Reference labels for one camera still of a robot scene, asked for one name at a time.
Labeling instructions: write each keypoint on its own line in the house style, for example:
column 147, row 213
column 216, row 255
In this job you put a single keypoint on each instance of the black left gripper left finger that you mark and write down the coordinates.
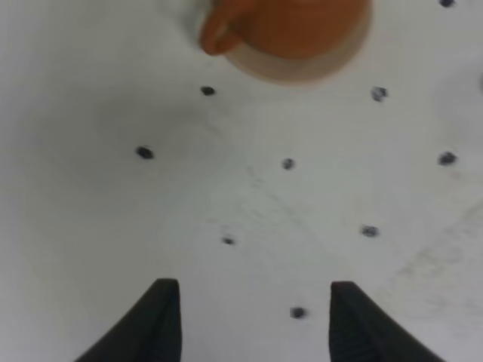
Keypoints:
column 150, row 331

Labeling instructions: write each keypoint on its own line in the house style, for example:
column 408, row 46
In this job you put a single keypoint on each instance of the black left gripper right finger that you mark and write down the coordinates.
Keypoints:
column 359, row 330

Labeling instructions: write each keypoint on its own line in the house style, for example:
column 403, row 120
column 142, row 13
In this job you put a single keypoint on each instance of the brown clay teapot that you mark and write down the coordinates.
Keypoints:
column 286, row 29

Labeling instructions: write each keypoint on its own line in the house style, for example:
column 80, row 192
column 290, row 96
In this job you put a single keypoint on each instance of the beige round teapot coaster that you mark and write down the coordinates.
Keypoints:
column 294, row 71

